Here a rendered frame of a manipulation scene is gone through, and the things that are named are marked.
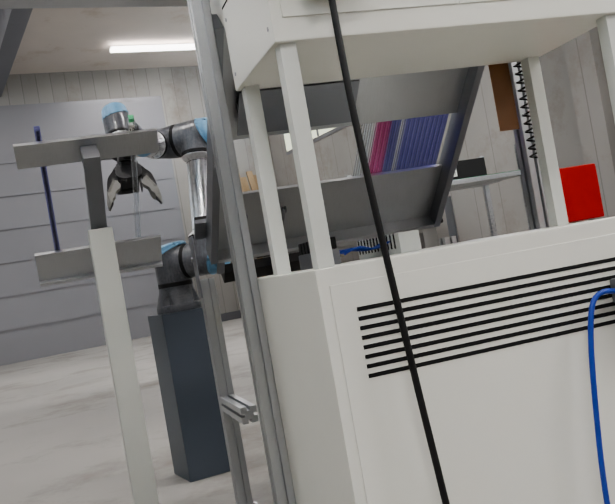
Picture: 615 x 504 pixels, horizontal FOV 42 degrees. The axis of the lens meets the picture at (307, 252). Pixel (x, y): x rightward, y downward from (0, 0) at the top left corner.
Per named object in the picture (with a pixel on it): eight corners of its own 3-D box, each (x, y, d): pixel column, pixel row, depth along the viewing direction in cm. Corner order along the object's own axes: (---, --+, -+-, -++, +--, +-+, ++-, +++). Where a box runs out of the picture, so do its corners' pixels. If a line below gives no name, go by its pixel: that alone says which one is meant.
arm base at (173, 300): (152, 315, 277) (147, 287, 277) (194, 307, 284) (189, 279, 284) (164, 314, 263) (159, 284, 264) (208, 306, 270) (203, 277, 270)
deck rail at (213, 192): (211, 264, 220) (205, 249, 224) (218, 263, 221) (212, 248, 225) (215, 28, 171) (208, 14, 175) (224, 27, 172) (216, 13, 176)
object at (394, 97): (220, 151, 195) (215, 139, 198) (462, 120, 214) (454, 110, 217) (223, 27, 172) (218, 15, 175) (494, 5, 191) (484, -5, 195)
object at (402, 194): (216, 254, 222) (213, 246, 224) (431, 218, 241) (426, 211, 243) (217, 201, 209) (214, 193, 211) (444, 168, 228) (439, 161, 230)
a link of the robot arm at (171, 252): (168, 283, 281) (162, 245, 282) (202, 277, 277) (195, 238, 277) (150, 286, 270) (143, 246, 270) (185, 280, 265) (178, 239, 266)
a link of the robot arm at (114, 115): (133, 109, 237) (116, 95, 230) (140, 139, 232) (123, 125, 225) (111, 121, 239) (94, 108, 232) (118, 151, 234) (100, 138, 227)
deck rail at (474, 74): (433, 227, 240) (425, 213, 244) (439, 226, 241) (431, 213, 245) (494, 6, 191) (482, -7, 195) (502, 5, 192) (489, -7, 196)
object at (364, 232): (218, 263, 221) (211, 246, 226) (433, 227, 240) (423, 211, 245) (218, 260, 220) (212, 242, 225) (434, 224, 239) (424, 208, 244)
